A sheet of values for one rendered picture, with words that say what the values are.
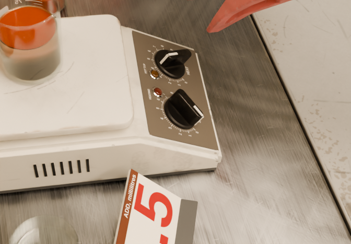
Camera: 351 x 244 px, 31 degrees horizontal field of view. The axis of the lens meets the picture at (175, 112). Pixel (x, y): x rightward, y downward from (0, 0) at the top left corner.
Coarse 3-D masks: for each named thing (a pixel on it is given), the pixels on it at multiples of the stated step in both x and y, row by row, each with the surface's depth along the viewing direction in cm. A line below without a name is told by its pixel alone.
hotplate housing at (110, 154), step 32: (128, 32) 57; (128, 64) 55; (128, 128) 51; (0, 160) 49; (32, 160) 50; (64, 160) 51; (96, 160) 51; (128, 160) 52; (160, 160) 53; (192, 160) 54; (0, 192) 54
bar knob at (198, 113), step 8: (176, 96) 53; (184, 96) 53; (168, 104) 54; (176, 104) 54; (184, 104) 53; (192, 104) 53; (168, 112) 53; (176, 112) 54; (184, 112) 54; (192, 112) 53; (200, 112) 53; (176, 120) 53; (184, 120) 54; (192, 120) 53; (200, 120) 54; (184, 128) 54
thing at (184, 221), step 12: (168, 192) 54; (180, 204) 54; (192, 204) 54; (120, 216) 49; (180, 216) 54; (192, 216) 54; (180, 228) 53; (192, 228) 53; (180, 240) 52; (192, 240) 52
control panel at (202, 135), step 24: (144, 48) 57; (168, 48) 59; (144, 72) 55; (192, 72) 59; (144, 96) 53; (168, 96) 55; (192, 96) 57; (168, 120) 53; (192, 144) 53; (216, 144) 55
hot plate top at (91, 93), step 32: (64, 32) 54; (96, 32) 54; (0, 64) 51; (64, 64) 52; (96, 64) 52; (0, 96) 49; (32, 96) 50; (64, 96) 50; (96, 96) 50; (128, 96) 50; (0, 128) 48; (32, 128) 48; (64, 128) 48; (96, 128) 49
